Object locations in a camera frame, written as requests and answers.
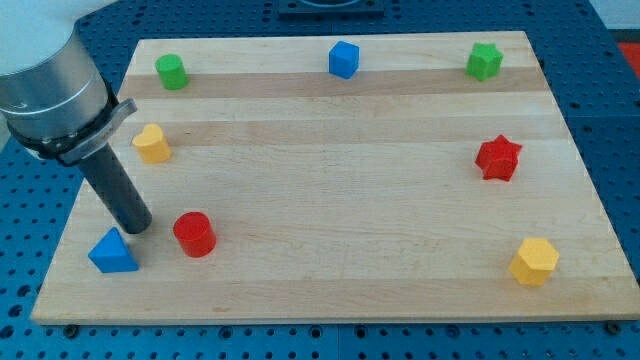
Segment red cylinder block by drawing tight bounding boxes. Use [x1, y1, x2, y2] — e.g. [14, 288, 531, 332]
[173, 212, 217, 258]

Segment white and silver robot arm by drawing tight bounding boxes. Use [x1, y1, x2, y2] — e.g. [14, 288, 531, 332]
[1, 0, 136, 165]

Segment wooden board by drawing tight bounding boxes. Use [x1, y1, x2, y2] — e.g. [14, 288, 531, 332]
[32, 31, 639, 325]

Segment blue cube block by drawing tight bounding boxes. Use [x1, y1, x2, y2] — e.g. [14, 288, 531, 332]
[328, 41, 360, 79]

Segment yellow heart block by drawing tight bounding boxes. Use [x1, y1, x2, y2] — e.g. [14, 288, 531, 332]
[132, 124, 172, 164]

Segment red star block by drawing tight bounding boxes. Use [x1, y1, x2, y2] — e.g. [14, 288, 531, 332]
[475, 134, 523, 182]

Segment green cylinder block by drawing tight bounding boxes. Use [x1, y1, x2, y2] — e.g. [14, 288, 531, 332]
[155, 54, 189, 90]

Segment green star block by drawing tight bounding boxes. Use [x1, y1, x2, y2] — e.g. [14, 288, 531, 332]
[465, 43, 504, 81]

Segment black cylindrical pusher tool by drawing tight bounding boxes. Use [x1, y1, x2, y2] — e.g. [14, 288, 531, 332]
[78, 144, 152, 234]

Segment blue triangle block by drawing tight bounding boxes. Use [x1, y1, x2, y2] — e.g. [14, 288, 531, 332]
[88, 227, 139, 273]

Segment yellow hexagon block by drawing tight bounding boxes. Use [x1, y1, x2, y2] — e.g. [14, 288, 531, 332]
[508, 238, 560, 287]

